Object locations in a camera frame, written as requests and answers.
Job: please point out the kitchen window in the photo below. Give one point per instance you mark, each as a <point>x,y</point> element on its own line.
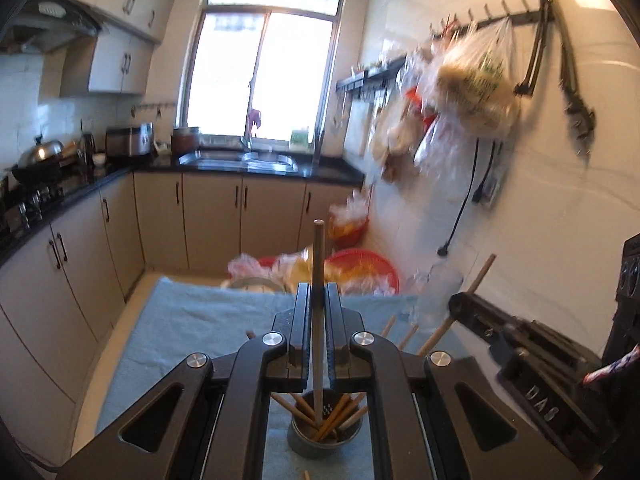
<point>270,70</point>

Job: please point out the silver rice cooker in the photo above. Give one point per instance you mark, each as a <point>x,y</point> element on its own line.
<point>127,141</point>

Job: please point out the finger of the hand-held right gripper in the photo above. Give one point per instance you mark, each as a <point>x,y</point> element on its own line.
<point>477,315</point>

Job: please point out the black countertop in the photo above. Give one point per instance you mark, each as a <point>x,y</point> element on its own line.
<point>330,172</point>

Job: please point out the steel kettle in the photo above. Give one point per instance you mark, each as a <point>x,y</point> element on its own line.
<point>87,150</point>

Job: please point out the steel sink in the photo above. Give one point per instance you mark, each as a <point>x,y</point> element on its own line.
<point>235,160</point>

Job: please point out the hanging plastic bags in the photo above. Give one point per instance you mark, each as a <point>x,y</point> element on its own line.
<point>475,90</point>

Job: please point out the blue-green tablecloth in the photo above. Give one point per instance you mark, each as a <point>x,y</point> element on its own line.
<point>190,320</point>

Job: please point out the green packet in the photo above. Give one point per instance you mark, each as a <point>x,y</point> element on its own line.
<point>300,140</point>

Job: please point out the brown pot with lid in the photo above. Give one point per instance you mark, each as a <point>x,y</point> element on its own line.
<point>186,141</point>

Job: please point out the black folding hanging tool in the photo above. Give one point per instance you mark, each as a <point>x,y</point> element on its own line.
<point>567,60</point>

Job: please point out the bunch of wooden chopsticks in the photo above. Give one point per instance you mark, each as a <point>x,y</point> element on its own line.
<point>332,417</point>

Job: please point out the gas stove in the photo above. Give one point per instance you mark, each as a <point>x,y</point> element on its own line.
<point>35,205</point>

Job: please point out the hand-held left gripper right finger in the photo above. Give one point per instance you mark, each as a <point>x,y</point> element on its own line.
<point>334,330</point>

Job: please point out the brown wooden chopstick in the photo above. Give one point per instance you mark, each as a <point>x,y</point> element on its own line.
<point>482,272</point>

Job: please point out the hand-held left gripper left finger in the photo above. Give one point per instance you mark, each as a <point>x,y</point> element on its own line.
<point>302,330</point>

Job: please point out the clear plastic bags with food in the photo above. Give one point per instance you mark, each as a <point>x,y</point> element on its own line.
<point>270,272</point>

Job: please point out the steel range hood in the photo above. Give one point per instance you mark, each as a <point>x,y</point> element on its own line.
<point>45,25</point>

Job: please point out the wall socket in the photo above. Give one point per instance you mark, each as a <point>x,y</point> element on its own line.
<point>487,190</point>

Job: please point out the white cutting board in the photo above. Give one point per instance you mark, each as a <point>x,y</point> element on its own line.
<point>357,127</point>

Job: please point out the white upper cabinets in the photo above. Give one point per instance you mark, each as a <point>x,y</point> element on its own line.
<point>120,65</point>

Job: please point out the steel wok lid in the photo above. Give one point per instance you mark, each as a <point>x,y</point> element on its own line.
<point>42,150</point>

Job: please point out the black wall shelf rack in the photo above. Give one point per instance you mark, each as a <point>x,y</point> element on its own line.
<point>370,77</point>

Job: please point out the pale wooden chopstick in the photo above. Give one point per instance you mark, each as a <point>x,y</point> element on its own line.
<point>318,260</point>

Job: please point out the black wall hook rail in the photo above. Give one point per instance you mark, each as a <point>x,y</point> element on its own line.
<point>490,22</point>

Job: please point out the sink faucet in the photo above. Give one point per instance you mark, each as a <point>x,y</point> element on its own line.
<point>247,142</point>

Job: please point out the beige lower cabinets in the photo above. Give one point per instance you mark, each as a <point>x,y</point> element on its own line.
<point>210,220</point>

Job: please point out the small wall hook rail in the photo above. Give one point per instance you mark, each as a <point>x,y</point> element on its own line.
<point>152,107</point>

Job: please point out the red plastic basin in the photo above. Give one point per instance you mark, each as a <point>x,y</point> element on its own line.
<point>385,267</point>

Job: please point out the dark perforated utensil holder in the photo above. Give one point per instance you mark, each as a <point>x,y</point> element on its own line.
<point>325,450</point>

